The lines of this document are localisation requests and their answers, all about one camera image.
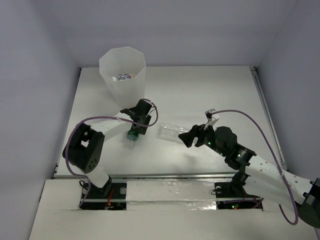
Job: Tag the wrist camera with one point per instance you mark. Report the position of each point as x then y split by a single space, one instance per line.
151 103
212 117

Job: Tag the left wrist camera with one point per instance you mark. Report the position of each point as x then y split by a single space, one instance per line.
151 103

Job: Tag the clear crushed unlabelled bottle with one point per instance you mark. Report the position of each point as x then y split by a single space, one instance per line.
171 132

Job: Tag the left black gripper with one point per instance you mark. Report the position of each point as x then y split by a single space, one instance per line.
139 125

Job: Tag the aluminium side rail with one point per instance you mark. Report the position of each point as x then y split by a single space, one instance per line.
254 73

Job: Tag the clear bottle green label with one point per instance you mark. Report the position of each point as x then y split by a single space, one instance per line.
131 139

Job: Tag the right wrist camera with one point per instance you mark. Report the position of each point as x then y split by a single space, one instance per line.
212 117

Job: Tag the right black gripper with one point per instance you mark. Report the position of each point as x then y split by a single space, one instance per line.
197 130

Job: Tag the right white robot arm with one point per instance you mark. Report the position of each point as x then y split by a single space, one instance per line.
257 176

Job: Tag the translucent white plastic bin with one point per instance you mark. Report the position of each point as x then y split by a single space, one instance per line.
124 60

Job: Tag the clear bottle orange blue label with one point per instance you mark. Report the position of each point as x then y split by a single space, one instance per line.
123 77

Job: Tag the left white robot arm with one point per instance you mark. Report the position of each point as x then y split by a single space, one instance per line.
83 149

